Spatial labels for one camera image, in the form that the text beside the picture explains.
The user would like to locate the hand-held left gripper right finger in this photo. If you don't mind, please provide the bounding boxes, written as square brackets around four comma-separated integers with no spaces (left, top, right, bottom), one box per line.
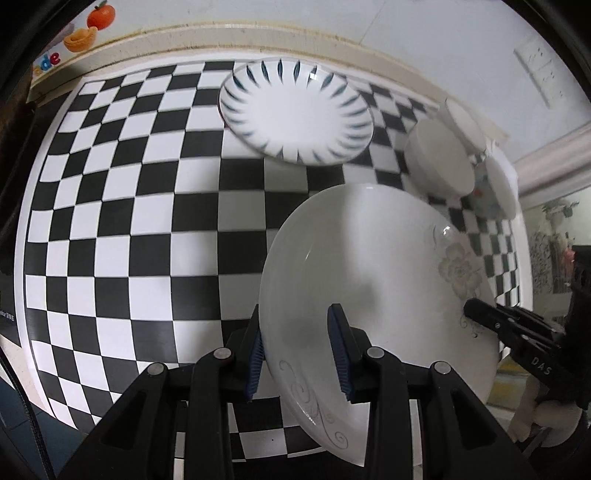
[327,304,541,480]

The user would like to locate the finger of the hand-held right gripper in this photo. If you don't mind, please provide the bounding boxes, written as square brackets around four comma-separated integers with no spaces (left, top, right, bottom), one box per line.
[496,302,566,334]
[463,298,532,358]

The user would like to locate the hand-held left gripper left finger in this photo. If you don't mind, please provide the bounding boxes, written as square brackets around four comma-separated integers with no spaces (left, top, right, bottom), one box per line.
[58,305,266,480]

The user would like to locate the white floral plate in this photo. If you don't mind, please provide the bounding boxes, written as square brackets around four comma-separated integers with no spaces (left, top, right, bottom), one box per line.
[259,183,502,467]

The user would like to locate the large white bowl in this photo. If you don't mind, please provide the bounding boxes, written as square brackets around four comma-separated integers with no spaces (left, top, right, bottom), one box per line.
[405,119,476,198]

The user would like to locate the white plate with blue petals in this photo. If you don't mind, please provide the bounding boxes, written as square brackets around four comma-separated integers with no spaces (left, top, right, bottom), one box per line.
[218,58,375,165]

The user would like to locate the person's right hand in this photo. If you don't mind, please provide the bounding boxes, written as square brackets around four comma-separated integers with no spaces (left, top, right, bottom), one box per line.
[510,382,583,446]

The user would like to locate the hanging clothes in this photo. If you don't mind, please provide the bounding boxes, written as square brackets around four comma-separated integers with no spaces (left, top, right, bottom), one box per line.
[531,198,579,296]

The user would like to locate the black and white checkered mat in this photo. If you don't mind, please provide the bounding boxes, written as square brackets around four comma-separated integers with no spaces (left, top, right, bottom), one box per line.
[16,60,522,462]

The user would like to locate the white door frame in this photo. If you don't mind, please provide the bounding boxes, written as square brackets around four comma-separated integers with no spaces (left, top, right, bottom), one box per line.
[512,124,591,204]

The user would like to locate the white wall socket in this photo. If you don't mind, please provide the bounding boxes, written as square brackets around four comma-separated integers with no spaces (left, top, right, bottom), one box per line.
[544,83,568,110]
[514,36,552,71]
[531,59,561,92]

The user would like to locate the black cable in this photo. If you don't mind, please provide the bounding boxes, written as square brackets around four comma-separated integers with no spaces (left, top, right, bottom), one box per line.
[0,355,52,480]

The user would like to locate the orange ingot wall sticker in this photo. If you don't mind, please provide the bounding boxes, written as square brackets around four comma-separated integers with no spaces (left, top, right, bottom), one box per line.
[64,26,100,53]

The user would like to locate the orange persimmon wall sticker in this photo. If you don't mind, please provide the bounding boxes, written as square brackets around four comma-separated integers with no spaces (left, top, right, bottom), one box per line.
[87,0,117,29]

